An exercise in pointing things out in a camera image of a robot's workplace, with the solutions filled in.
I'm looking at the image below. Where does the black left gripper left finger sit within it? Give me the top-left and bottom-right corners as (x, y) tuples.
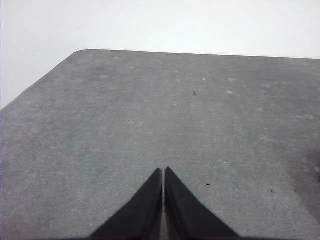
(88, 167), (164, 238)

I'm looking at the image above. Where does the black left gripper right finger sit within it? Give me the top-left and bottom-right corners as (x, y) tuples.
(163, 166), (240, 238)

